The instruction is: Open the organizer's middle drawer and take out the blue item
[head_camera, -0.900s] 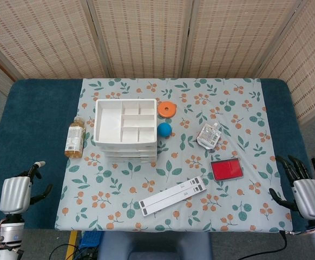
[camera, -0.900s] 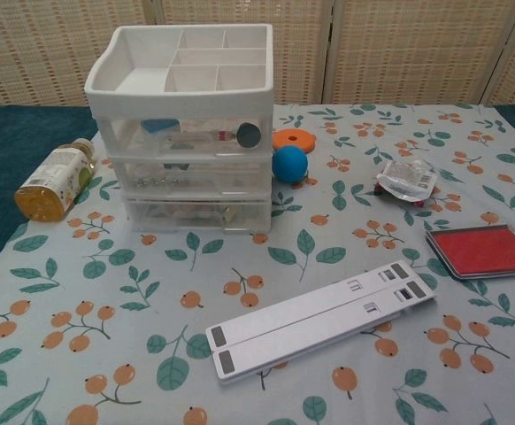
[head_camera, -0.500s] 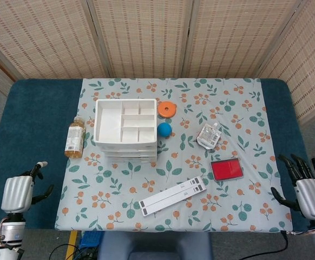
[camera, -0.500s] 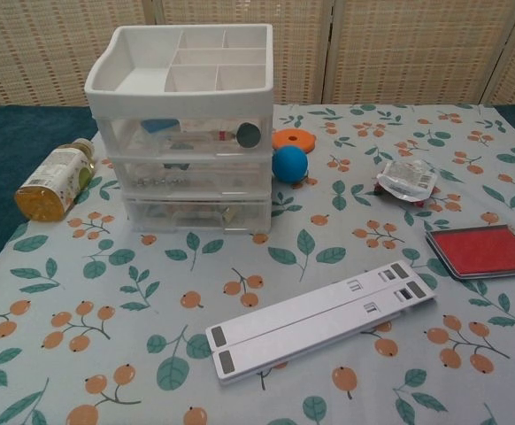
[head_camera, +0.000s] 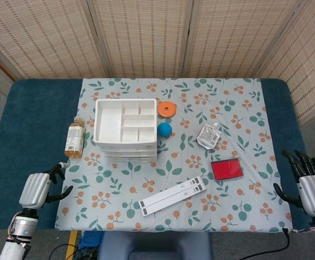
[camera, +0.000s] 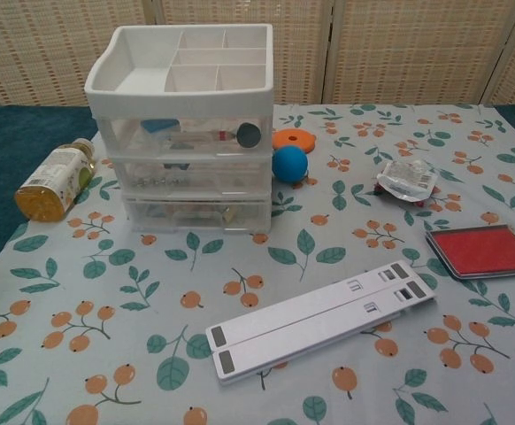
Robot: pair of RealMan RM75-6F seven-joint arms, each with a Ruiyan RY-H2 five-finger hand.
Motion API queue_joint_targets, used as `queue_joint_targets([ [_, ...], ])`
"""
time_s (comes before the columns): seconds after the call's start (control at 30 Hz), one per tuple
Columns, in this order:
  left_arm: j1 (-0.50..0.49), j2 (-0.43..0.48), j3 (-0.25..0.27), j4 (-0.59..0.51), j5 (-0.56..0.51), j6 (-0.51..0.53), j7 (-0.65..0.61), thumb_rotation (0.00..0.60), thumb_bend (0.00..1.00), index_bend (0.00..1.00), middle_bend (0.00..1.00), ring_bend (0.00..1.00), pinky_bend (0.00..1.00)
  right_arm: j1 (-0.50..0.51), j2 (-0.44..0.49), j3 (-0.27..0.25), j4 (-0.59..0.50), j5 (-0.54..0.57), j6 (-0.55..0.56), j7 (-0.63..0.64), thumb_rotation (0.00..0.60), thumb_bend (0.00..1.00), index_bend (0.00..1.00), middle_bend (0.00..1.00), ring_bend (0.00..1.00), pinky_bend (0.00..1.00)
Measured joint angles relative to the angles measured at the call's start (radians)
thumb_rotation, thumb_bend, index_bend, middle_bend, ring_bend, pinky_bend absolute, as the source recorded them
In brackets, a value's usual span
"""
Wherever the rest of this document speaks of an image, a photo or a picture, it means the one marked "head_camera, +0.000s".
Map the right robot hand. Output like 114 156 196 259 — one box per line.
273 149 315 217

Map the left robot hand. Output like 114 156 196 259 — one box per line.
18 162 74 210

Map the white plastic drawer organizer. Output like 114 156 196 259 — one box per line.
94 99 158 163

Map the amber drink bottle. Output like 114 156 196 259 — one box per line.
64 115 87 158

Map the blue plastic crate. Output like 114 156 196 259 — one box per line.
80 231 104 249

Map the red ink pad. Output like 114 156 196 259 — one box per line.
210 158 244 181

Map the clear plastic packet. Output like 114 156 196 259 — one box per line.
195 122 222 150

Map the blue-grey chair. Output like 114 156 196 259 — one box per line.
97 232 213 260

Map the white folding stand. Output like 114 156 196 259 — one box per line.
138 175 207 217

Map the floral tablecloth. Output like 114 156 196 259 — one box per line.
54 77 293 233

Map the blue ball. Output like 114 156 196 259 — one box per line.
156 122 173 138

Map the orange round disc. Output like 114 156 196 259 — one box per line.
157 100 176 118

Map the bamboo folding screen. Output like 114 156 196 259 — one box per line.
0 0 315 125

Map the black cable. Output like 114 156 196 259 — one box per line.
281 228 315 260
49 243 99 260

